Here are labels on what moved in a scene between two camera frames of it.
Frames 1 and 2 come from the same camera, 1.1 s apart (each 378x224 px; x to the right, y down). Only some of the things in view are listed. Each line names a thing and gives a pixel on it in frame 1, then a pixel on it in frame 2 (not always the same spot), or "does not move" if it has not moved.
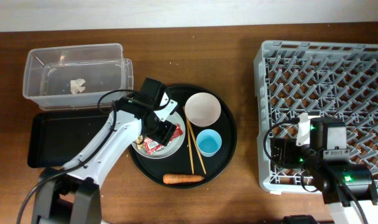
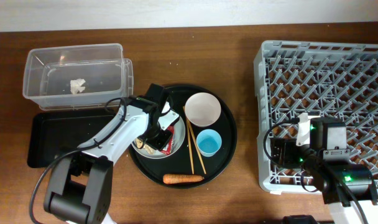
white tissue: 76,86 does not move
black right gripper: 288,144 does not move
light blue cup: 209,142 does not move
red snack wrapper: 151,145 -> 168,151
